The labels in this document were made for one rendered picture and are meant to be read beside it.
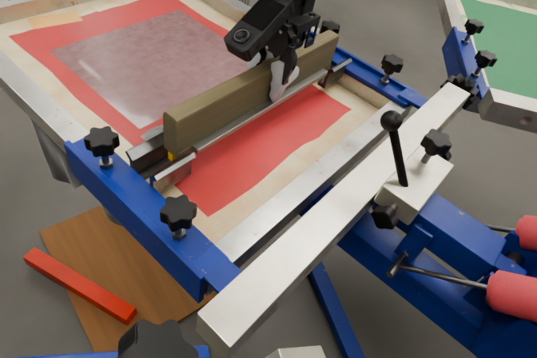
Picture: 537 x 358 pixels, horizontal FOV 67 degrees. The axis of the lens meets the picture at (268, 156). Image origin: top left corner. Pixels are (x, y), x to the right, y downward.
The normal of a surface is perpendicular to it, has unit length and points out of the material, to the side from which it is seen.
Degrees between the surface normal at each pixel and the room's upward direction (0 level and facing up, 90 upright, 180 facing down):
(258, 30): 27
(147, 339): 32
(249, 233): 0
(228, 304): 0
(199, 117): 90
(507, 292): 56
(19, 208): 0
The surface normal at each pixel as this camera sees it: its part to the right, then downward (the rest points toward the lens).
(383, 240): 0.16, -0.69
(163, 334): 0.63, -0.65
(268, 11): -0.15, -0.40
